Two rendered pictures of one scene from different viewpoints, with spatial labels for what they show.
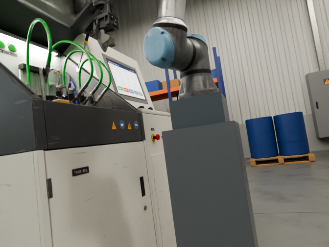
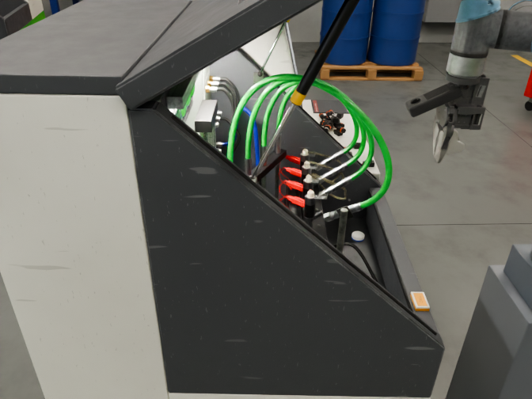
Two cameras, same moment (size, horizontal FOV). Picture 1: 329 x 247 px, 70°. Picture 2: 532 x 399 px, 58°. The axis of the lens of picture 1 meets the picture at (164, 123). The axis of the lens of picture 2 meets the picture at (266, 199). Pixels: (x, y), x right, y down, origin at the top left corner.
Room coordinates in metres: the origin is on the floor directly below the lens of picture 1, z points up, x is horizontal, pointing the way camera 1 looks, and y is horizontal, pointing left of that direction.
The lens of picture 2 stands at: (0.22, 0.99, 1.71)
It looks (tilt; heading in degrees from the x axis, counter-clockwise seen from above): 31 degrees down; 337
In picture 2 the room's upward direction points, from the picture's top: 1 degrees clockwise
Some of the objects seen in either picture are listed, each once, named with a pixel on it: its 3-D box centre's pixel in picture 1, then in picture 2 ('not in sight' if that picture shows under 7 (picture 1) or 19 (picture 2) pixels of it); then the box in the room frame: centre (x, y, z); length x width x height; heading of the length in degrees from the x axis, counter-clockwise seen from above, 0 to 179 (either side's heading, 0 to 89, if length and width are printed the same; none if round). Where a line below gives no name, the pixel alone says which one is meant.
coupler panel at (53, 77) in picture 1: (57, 86); (214, 117); (1.45, 0.64, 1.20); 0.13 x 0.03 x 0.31; 157
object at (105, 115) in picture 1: (102, 126); (392, 268); (1.03, 0.28, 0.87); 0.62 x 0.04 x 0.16; 157
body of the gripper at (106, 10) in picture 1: (105, 17); (461, 100); (1.00, 0.20, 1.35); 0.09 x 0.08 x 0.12; 67
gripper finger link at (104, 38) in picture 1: (104, 39); (450, 147); (0.99, 0.21, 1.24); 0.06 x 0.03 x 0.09; 67
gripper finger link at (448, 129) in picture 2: (98, 30); (446, 129); (0.99, 0.23, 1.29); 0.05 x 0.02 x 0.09; 157
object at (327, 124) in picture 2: not in sight; (333, 119); (1.75, 0.07, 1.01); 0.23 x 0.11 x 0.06; 157
